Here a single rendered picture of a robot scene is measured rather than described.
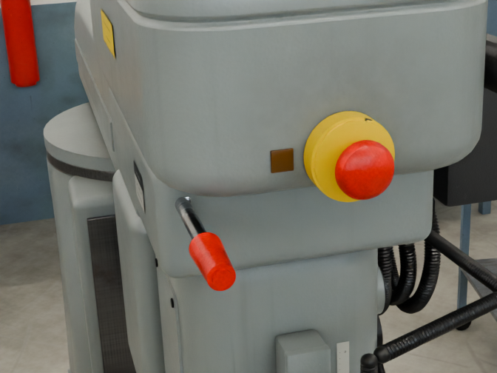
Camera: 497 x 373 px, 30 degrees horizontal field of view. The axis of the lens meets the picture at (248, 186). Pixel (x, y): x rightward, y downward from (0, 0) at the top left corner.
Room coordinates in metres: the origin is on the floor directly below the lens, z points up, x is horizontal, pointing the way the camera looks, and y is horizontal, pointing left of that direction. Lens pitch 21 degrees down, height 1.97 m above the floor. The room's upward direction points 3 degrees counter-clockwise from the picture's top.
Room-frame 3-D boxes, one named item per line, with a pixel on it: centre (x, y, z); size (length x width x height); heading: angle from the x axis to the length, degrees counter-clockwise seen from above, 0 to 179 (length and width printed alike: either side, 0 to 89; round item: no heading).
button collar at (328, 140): (0.59, -0.07, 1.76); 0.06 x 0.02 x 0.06; 104
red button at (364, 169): (0.57, -0.08, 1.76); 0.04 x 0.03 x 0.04; 104
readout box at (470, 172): (1.19, -0.27, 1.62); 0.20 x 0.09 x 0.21; 14
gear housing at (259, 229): (0.86, -0.01, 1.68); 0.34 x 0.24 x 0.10; 14
